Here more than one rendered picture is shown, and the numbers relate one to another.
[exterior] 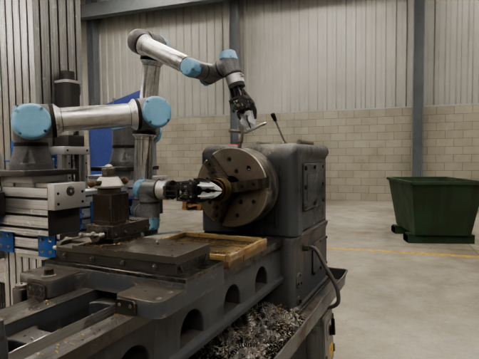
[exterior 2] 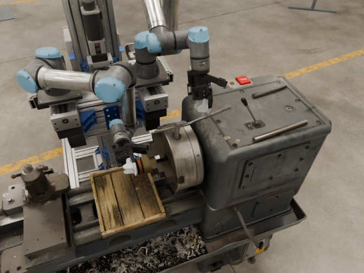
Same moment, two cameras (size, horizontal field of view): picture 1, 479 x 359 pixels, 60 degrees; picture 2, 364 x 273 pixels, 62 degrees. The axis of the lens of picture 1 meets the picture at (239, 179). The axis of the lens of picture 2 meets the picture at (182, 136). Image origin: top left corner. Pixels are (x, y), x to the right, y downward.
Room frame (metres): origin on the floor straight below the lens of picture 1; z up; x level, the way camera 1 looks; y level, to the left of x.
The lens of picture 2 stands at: (1.00, -0.64, 2.17)
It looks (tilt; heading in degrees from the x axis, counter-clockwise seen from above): 45 degrees down; 42
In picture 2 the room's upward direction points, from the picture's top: 2 degrees clockwise
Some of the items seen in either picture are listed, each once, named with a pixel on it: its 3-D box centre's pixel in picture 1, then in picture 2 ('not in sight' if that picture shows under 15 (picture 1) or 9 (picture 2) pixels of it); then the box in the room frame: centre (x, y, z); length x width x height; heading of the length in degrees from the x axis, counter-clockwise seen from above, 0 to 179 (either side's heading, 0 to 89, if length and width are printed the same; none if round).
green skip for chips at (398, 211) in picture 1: (430, 208); not in sight; (5.99, -2.77, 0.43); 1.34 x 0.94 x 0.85; 173
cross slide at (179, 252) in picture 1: (127, 251); (43, 208); (1.12, 0.31, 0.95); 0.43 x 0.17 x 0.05; 64
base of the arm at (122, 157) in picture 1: (125, 155); (146, 64); (1.98, 0.54, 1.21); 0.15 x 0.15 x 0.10
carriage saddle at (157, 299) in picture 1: (120, 275); (36, 220); (1.07, 0.31, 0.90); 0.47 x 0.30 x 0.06; 64
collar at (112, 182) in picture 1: (108, 181); (30, 172); (1.15, 0.36, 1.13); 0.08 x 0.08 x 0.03
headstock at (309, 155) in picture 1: (269, 184); (247, 136); (2.05, -0.15, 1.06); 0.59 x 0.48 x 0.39; 154
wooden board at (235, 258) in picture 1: (203, 247); (126, 195); (1.44, 0.13, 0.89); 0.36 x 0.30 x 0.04; 64
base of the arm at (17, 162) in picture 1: (31, 156); (56, 80); (1.53, 0.76, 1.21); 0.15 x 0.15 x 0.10
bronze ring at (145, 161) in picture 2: (218, 189); (145, 164); (1.55, 0.08, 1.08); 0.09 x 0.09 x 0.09; 64
